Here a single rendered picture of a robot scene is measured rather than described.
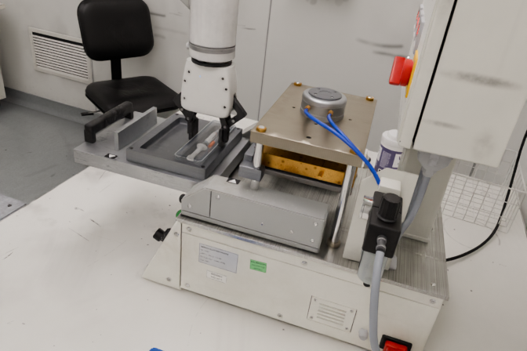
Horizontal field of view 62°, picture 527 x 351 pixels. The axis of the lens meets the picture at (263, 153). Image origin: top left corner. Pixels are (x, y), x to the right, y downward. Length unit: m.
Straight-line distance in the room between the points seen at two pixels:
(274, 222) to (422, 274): 0.25
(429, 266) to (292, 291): 0.23
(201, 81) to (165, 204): 0.42
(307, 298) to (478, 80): 0.45
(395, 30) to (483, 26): 1.71
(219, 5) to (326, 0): 1.58
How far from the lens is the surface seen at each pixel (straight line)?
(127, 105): 1.03
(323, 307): 0.81
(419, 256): 0.81
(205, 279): 0.85
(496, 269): 1.18
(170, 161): 0.83
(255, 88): 2.54
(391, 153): 1.31
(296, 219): 0.71
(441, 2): 0.57
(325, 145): 0.68
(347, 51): 2.33
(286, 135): 0.69
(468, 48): 0.59
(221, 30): 0.77
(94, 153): 0.91
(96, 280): 0.95
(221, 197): 0.74
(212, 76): 0.81
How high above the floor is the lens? 1.40
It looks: 28 degrees down
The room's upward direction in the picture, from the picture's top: 7 degrees clockwise
